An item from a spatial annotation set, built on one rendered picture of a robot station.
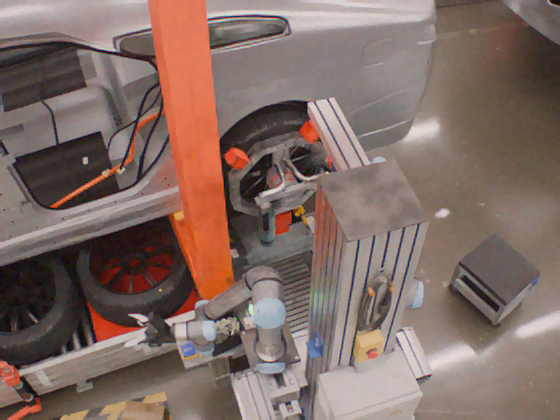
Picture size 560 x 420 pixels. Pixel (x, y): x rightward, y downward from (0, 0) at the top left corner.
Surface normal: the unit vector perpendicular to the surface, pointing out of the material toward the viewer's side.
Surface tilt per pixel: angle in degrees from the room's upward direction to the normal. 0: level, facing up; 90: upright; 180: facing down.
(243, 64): 81
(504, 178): 0
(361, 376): 0
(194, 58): 90
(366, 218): 0
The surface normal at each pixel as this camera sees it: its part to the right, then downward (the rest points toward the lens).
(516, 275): 0.00, -0.63
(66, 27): 0.29, -0.10
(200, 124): 0.39, 0.71
